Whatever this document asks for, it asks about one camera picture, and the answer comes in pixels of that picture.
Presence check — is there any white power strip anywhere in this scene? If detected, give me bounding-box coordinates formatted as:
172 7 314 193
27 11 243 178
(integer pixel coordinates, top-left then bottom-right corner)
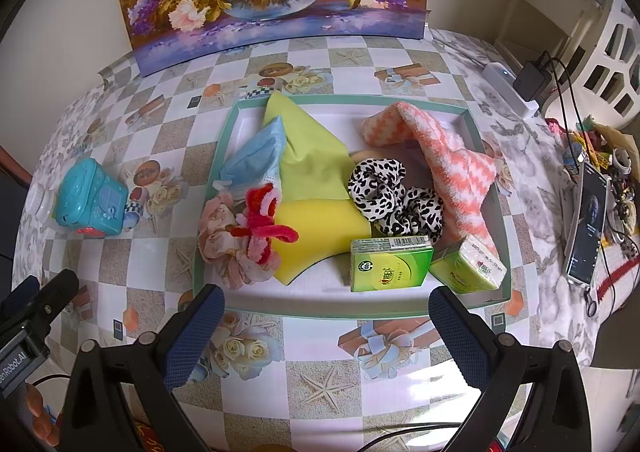
482 62 541 119

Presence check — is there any black power adapter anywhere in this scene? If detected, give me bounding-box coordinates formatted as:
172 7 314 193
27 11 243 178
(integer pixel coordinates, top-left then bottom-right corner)
514 59 551 101

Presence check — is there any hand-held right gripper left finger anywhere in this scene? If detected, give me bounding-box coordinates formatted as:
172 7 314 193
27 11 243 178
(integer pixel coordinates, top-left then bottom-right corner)
60 283 226 452

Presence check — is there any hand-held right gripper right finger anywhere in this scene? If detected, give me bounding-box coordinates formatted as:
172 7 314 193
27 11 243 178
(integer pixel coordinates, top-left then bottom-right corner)
428 285 593 452

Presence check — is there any leopard print scrunchie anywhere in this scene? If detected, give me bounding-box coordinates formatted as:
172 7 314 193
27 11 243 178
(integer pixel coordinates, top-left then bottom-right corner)
347 157 445 246

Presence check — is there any red zigzag trim strip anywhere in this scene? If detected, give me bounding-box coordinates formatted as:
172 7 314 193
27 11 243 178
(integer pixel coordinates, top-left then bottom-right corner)
592 244 640 304

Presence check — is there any green tissue packet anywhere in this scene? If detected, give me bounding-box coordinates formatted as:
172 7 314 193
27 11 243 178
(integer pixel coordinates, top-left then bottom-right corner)
428 234 509 294
349 235 434 294

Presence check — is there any white lattice chair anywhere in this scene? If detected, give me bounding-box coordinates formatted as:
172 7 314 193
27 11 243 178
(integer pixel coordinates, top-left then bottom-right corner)
542 0 640 131

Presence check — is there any white tray with teal rim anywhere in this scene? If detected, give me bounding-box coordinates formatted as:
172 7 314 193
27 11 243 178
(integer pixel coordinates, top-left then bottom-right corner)
192 93 514 321

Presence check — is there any pink white fluffy towel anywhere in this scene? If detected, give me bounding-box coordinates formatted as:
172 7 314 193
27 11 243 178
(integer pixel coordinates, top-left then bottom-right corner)
360 102 499 258

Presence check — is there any beige makeup puff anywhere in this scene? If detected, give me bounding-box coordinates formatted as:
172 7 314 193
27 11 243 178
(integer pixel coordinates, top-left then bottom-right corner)
350 147 386 168

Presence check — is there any dark furniture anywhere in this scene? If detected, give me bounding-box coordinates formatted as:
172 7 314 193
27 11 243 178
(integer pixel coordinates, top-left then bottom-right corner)
0 146 33 278

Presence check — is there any checked printed tablecloth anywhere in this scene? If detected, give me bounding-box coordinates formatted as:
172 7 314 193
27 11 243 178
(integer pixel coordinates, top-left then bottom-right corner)
20 27 640 452

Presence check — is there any teal plastic toy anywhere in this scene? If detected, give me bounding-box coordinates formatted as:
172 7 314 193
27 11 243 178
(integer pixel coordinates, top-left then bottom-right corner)
52 157 130 238

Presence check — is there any pale pink floral scrunchie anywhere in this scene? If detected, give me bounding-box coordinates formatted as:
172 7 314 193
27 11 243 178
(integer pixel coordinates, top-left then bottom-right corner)
197 194 284 289

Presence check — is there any white plastic bottle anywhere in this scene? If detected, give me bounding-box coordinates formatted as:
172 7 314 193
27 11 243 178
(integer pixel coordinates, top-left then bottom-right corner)
27 187 61 228

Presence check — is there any colourful tape roll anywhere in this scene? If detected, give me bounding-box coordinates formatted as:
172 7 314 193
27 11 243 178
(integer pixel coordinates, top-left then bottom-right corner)
562 141 589 171

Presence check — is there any black adapter cable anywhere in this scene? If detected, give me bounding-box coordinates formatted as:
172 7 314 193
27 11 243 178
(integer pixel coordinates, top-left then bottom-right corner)
544 49 587 134

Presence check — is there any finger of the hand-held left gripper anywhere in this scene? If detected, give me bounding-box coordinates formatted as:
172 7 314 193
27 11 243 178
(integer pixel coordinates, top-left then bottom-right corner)
29 268 80 334
0 276 41 324

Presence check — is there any smartphone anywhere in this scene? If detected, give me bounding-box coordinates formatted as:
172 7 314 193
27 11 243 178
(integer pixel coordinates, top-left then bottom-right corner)
564 163 612 286

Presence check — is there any lime green cloth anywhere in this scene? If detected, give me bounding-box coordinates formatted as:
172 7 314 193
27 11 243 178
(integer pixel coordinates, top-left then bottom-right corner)
263 94 354 203

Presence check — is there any blue face mask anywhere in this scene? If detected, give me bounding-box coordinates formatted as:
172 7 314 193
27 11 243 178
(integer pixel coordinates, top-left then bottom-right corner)
213 114 289 198

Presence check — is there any person's left hand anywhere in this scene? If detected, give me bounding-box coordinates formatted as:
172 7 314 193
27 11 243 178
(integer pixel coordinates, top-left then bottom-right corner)
24 381 59 446

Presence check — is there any yellow sponge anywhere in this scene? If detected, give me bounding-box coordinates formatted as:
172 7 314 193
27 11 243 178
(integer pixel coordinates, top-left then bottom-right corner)
272 198 374 286

